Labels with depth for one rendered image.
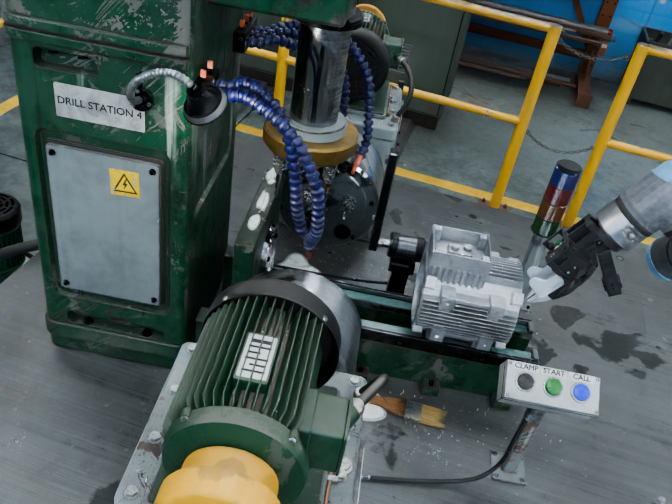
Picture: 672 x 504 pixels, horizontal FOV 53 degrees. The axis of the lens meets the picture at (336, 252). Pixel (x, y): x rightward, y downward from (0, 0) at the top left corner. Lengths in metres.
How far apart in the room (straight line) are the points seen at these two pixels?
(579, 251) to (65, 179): 0.94
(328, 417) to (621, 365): 1.17
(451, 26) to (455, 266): 3.07
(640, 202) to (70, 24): 0.98
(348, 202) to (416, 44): 2.89
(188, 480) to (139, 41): 0.68
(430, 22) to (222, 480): 3.86
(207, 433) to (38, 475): 0.69
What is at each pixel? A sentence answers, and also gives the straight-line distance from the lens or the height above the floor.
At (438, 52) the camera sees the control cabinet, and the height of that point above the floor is 0.52.
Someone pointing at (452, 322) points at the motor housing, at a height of 1.01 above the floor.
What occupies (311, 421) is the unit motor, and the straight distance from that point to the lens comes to 0.77.
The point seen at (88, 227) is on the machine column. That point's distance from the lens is 1.32.
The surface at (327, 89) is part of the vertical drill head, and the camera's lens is 1.22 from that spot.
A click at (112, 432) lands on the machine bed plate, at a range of 1.41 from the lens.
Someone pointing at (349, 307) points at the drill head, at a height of 1.12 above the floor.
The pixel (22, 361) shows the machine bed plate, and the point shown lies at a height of 0.80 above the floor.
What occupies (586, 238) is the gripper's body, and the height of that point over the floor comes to 1.26.
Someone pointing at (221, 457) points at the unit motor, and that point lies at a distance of 0.71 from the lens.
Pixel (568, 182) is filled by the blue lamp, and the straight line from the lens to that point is 1.67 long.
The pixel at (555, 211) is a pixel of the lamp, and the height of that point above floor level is 1.11.
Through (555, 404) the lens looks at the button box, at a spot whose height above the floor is 1.05.
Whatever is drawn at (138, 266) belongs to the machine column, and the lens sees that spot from 1.34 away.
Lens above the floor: 1.91
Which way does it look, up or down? 36 degrees down
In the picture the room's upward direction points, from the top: 11 degrees clockwise
